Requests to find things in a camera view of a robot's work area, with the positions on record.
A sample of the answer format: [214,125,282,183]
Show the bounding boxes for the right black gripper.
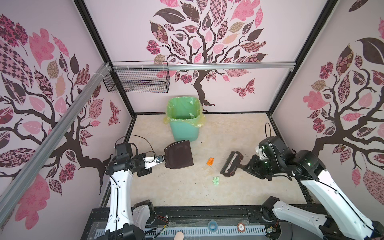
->
[239,154,281,180]

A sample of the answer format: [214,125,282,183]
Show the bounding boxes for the dark brown hand brush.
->
[220,151,246,178]

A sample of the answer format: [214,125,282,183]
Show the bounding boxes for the dark brown plastic dustpan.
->
[164,140,194,170]

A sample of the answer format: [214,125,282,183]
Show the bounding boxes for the green scrap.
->
[212,177,220,186]

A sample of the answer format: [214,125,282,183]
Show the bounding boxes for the long orange paper scrap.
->
[207,158,215,166]

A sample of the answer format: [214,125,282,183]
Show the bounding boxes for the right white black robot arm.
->
[242,137,384,240]

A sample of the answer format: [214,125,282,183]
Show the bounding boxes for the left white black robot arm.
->
[97,143,156,240]

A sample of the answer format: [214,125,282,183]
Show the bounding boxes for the green plastic trash bin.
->
[169,123,199,142]

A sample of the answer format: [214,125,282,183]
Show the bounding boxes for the red white tape roll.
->
[237,223,246,233]

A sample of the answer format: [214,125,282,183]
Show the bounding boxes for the light green bin liner bag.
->
[164,97,206,128]

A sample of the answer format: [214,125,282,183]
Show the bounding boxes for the blue tape roll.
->
[208,220,218,233]

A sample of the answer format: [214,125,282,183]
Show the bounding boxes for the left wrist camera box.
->
[143,155,165,169]

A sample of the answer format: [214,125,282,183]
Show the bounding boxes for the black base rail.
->
[80,203,341,240]

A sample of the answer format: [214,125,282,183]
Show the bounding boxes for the white slotted cable duct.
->
[95,225,268,240]

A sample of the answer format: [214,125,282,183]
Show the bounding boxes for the black wire mesh basket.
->
[103,60,171,93]

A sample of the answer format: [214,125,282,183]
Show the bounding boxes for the aluminium frame bar back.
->
[113,62,296,71]

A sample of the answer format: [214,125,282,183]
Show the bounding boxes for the aluminium frame bar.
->
[113,62,296,71]
[1,63,111,224]

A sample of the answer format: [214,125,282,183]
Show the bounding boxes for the aluminium frame bar left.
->
[1,63,111,224]

